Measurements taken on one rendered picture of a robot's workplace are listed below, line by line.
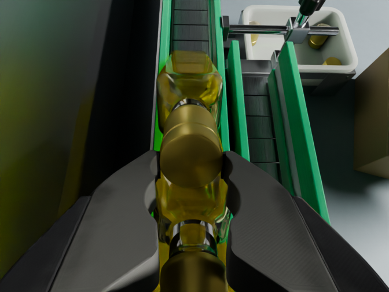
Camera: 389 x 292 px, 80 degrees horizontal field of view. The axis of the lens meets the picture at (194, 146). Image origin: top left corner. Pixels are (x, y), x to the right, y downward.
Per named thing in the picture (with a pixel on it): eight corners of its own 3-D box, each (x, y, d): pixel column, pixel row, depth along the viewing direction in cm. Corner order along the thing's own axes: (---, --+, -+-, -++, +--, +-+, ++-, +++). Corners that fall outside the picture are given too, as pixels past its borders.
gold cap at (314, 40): (333, 26, 54) (323, 40, 58) (318, 21, 54) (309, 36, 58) (330, 36, 52) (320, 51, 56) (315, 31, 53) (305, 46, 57)
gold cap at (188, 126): (163, 103, 15) (154, 131, 11) (217, 104, 15) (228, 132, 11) (165, 152, 17) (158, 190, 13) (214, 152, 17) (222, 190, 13)
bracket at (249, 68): (220, 81, 47) (225, 55, 40) (266, 81, 47) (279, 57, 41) (220, 96, 46) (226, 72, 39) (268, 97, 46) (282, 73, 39)
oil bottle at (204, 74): (170, 49, 36) (150, 79, 17) (207, 50, 36) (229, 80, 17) (171, 86, 38) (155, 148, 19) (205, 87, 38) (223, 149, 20)
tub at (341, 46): (234, 35, 59) (241, 3, 51) (320, 37, 60) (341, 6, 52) (239, 93, 53) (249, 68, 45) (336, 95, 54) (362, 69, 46)
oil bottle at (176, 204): (169, 99, 32) (144, 201, 13) (210, 100, 33) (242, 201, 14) (171, 137, 35) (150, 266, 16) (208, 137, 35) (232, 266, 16)
